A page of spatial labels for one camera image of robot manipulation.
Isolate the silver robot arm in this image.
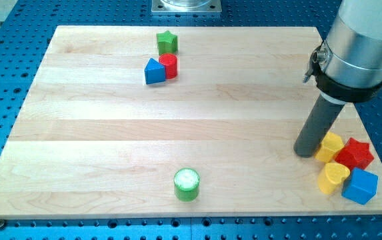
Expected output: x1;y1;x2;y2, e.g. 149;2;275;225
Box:
304;0;382;105

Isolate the yellow heart block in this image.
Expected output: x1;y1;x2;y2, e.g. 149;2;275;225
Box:
317;162;351;195

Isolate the blue triangle block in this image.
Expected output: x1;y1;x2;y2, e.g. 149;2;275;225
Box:
144;58;166;85

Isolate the green cylinder block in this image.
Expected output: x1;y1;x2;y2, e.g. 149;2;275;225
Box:
173;168;200;202

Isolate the red cylinder block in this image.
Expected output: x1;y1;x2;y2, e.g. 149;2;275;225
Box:
159;53;178;79

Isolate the wooden board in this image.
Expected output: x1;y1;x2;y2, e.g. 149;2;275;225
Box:
0;26;382;219

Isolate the green star block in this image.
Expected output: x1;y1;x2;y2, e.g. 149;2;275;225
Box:
156;31;178;55

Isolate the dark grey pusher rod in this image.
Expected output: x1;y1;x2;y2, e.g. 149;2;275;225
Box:
293;94;346;158

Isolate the yellow hexagon block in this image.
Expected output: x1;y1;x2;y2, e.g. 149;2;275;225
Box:
314;131;344;163

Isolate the red star block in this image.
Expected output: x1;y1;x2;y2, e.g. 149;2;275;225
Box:
334;137;374;171

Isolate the blue cube block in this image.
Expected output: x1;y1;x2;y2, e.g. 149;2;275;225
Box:
341;167;379;205

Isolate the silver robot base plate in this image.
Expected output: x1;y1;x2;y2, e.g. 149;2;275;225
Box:
151;0;222;15

